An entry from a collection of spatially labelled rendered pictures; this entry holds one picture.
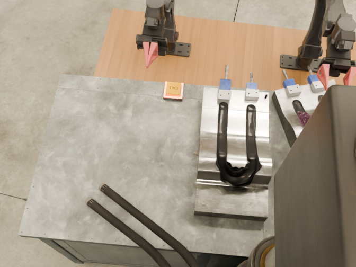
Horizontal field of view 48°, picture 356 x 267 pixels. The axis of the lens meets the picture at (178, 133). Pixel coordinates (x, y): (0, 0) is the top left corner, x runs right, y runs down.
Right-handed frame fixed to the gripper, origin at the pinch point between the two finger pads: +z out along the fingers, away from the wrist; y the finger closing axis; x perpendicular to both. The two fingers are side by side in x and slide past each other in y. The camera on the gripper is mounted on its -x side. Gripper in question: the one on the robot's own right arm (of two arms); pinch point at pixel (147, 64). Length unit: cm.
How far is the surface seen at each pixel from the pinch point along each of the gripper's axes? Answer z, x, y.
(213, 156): 17.8, 25.9, 25.1
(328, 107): 56, -82, 30
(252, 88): -15, 30, 38
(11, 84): -53, 121, -110
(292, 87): -19, 32, 54
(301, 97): -16, 34, 58
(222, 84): -12.6, 26.1, 25.4
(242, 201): 31, 33, 38
